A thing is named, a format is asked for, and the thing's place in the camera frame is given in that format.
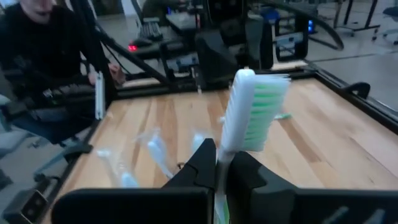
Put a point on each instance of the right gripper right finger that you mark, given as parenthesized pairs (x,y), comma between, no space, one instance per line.
(295,208)

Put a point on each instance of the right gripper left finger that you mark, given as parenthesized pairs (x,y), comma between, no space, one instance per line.
(140,208)

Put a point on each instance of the pink toothbrush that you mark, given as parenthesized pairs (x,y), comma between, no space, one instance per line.
(124,179)

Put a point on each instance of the blue toothbrush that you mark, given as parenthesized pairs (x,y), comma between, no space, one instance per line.
(157,152)

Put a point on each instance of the green toothbrush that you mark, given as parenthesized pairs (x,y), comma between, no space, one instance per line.
(239,118)
(283,116)

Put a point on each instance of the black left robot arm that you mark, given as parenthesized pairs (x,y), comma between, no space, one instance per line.
(217,62)

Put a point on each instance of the black box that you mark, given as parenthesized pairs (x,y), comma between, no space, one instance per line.
(25,207)

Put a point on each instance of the mouse with red light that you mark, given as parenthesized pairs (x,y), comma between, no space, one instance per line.
(133,48)

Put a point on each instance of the computer with blue light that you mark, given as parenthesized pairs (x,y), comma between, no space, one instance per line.
(292,40)

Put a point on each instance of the black keyboard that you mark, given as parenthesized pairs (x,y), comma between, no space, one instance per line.
(150,29)

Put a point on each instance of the person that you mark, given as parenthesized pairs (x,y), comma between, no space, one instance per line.
(46,46)

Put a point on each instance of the black desk legs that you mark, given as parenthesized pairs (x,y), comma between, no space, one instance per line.
(348,12)

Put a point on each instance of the dark office chair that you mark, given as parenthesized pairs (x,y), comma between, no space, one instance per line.
(390,12)

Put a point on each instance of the silver metal bracket bar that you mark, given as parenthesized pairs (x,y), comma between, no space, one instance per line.
(99,96)

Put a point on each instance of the black aluminium table frame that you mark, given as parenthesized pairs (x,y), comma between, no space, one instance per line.
(373,109)

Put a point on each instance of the black frame clamp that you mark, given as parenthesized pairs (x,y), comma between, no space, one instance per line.
(357,91)

